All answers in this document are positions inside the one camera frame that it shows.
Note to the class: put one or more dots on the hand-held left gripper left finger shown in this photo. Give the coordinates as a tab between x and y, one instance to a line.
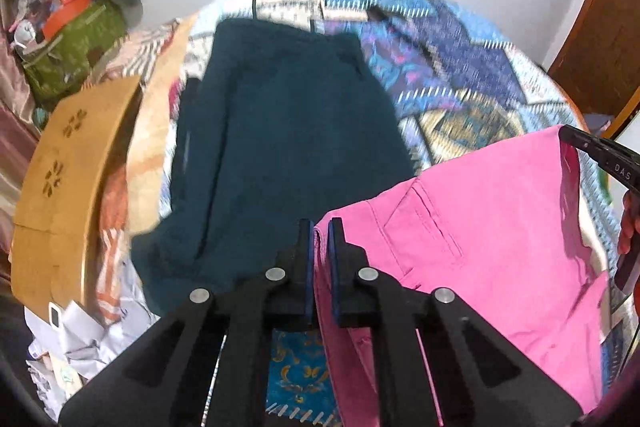
307	269

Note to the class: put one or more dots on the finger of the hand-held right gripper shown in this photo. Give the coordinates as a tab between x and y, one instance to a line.
610	159

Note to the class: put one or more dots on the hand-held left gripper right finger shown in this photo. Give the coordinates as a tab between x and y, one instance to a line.
334	269

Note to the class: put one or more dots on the pink pants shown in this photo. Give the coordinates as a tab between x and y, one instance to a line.
490	227

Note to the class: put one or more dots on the dark teal pants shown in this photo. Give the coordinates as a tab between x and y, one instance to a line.
280	132

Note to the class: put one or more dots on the person's right hand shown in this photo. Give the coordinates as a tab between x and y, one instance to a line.
629	222

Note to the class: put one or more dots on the brown wooden door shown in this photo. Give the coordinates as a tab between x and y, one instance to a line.
600	47

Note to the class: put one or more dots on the patchwork patterned blanket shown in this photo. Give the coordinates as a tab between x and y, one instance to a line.
450	57

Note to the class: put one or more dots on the peach patterned bed sheet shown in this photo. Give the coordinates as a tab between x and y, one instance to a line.
150	157

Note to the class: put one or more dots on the white crumpled cloth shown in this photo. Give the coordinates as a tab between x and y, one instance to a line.
95	337

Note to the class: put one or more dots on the green fabric storage bag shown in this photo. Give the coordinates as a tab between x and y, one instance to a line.
75	52

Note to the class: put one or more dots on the pink beige curtain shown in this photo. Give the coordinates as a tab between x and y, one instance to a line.
12	147

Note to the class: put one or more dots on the orange box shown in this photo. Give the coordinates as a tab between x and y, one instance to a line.
65	18

